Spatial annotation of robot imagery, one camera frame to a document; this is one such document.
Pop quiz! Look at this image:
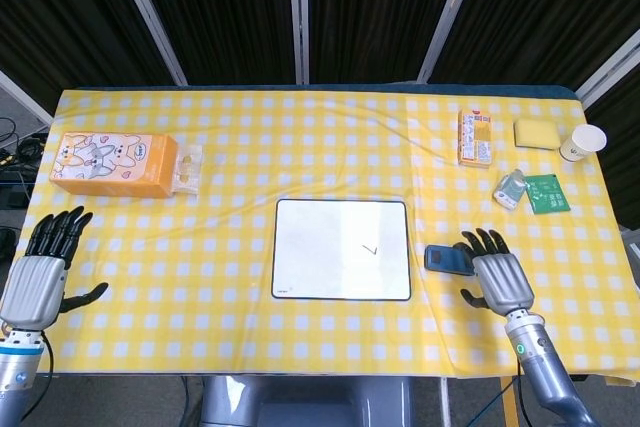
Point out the blue plastic block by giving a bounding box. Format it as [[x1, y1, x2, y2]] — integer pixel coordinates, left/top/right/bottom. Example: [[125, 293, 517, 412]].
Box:
[[424, 244, 474, 277]]

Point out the blue cable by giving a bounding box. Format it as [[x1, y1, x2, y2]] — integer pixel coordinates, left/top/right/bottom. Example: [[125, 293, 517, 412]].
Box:
[[485, 376, 519, 427]]

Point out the white paper cup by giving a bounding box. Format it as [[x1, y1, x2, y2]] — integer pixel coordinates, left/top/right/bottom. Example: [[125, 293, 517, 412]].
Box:
[[559, 123, 608, 163]]

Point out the orange cartoon tissue box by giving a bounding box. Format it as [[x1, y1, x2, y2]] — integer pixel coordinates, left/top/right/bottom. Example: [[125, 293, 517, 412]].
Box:
[[50, 132, 179, 200]]

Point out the white board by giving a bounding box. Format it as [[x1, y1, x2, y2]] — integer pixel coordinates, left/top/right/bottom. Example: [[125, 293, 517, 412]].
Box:
[[271, 198, 412, 302]]

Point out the yellow white checked tablecloth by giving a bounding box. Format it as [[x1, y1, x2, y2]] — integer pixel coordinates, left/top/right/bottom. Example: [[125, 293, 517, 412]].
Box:
[[18, 89, 640, 383]]

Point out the clear plastic packet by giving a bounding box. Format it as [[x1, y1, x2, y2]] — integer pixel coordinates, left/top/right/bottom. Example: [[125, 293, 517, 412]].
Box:
[[172, 143, 205, 197]]

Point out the small clear sanitizer bottle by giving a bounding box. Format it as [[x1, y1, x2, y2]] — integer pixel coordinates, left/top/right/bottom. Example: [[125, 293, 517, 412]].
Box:
[[493, 169, 528, 212]]

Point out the yellow printed snack box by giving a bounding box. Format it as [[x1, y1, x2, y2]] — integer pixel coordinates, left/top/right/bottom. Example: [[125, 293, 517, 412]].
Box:
[[457, 108, 495, 168]]

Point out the white partition frame post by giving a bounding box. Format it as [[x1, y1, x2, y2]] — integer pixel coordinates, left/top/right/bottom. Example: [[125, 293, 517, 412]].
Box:
[[574, 41, 640, 108], [0, 69, 53, 128], [417, 0, 482, 84], [288, 0, 310, 85], [108, 0, 189, 87]]

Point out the black cable bundle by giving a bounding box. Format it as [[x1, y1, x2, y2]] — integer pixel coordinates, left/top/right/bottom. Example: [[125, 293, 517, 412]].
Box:
[[0, 116, 51, 211]]

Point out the yellow sponge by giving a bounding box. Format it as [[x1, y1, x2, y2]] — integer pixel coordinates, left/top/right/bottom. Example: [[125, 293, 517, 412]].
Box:
[[513, 118, 561, 151]]

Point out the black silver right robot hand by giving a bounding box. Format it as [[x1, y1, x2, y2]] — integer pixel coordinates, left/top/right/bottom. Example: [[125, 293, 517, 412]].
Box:
[[452, 228, 535, 321]]

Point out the green square packet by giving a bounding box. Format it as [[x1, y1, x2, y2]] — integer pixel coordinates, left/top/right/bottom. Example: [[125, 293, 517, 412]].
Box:
[[522, 174, 572, 215]]

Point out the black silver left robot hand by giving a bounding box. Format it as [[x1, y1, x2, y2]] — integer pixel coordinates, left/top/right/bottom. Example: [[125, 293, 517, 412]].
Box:
[[0, 205, 110, 332]]

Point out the grey robot torso base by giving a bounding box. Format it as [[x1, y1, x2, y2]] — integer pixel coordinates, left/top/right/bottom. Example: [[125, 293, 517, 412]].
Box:
[[199, 375, 416, 427]]

